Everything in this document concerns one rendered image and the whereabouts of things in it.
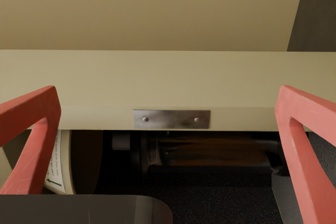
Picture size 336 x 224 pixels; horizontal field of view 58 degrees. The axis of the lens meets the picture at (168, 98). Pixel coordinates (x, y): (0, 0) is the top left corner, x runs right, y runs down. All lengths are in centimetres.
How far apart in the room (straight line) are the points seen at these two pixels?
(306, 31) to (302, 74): 31
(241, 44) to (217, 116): 47
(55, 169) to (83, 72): 13
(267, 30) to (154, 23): 26
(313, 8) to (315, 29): 4
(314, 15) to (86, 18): 46
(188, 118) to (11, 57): 22
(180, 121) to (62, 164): 16
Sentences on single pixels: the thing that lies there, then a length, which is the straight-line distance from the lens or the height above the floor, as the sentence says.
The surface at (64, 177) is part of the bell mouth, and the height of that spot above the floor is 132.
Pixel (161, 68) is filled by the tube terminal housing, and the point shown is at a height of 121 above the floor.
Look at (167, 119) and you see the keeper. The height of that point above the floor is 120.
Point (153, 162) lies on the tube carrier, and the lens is 42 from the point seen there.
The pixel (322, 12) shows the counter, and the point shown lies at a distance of 60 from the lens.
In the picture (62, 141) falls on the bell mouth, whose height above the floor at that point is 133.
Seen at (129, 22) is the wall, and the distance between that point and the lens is 70.
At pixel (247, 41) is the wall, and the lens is 74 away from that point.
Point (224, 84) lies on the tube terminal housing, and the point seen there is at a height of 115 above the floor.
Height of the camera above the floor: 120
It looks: level
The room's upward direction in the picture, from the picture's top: 90 degrees counter-clockwise
